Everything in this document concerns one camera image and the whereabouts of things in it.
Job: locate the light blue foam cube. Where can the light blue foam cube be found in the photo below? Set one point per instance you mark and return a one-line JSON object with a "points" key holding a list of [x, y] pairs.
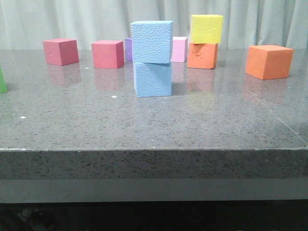
{"points": [[152, 80]]}

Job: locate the light pink foam cube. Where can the light pink foam cube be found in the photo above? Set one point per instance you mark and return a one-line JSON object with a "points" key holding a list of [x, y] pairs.
{"points": [[179, 52]]}

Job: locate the red pink foam cube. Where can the red pink foam cube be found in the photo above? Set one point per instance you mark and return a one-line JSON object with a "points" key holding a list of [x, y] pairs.
{"points": [[108, 54]]}

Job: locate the dented orange foam cube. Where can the dented orange foam cube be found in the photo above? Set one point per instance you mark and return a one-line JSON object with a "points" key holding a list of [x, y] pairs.
{"points": [[202, 56]]}

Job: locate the small purple foam cube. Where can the small purple foam cube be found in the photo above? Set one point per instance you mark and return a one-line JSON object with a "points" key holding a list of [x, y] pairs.
{"points": [[128, 49]]}

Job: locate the yellow foam cube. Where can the yellow foam cube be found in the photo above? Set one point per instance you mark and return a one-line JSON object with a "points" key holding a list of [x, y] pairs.
{"points": [[206, 28]]}

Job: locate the dark red foam cube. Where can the dark red foam cube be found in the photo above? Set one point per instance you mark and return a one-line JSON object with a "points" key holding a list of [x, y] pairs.
{"points": [[61, 51]]}

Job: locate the smooth orange foam cube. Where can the smooth orange foam cube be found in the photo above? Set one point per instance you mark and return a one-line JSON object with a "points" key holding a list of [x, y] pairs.
{"points": [[267, 62]]}

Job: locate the green foam cube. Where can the green foam cube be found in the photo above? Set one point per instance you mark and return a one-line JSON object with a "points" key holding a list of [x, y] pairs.
{"points": [[3, 86]]}

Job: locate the grey pleated curtain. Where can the grey pleated curtain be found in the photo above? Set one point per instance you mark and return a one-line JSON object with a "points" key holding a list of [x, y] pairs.
{"points": [[25, 24]]}

